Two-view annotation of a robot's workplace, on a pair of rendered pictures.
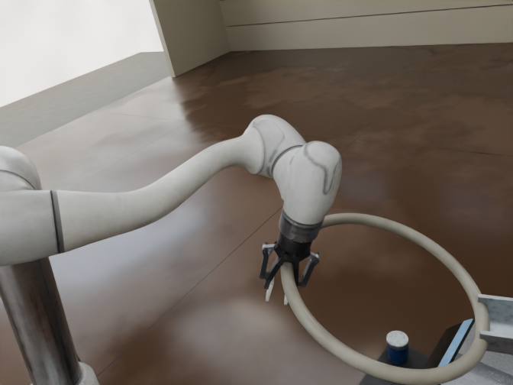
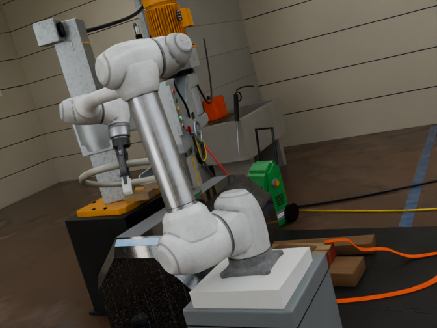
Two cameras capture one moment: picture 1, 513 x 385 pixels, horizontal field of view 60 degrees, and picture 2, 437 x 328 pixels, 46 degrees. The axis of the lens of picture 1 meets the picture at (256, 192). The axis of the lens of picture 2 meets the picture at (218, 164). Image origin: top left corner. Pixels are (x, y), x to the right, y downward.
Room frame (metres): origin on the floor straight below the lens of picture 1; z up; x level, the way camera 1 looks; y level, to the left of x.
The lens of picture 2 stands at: (0.99, 2.10, 1.57)
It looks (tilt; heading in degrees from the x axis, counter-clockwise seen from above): 12 degrees down; 255
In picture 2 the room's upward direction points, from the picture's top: 15 degrees counter-clockwise
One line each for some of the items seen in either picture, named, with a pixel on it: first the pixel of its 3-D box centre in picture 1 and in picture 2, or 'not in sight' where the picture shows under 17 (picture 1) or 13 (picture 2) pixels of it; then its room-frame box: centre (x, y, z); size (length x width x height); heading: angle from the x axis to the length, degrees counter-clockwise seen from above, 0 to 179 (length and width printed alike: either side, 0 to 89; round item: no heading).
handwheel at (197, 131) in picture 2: not in sight; (192, 133); (0.31, -0.88, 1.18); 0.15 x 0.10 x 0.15; 63
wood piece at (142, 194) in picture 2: not in sight; (140, 194); (0.67, -1.36, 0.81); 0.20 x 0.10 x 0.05; 138
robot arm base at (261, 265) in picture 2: not in sight; (252, 255); (0.52, 0.48, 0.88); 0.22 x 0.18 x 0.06; 49
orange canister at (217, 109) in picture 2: not in sight; (216, 107); (-0.76, -3.89, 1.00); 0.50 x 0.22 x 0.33; 46
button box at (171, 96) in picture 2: not in sight; (175, 109); (0.40, -0.71, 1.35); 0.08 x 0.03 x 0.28; 63
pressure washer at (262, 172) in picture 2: not in sight; (263, 179); (-0.49, -2.09, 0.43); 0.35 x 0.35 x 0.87; 25
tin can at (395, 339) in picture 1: (398, 347); not in sight; (1.46, -0.50, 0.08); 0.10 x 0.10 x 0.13
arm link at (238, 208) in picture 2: not in sight; (238, 221); (0.55, 0.49, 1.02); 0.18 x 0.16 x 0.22; 20
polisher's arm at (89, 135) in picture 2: not in sight; (124, 116); (0.60, -1.53, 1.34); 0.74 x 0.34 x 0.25; 164
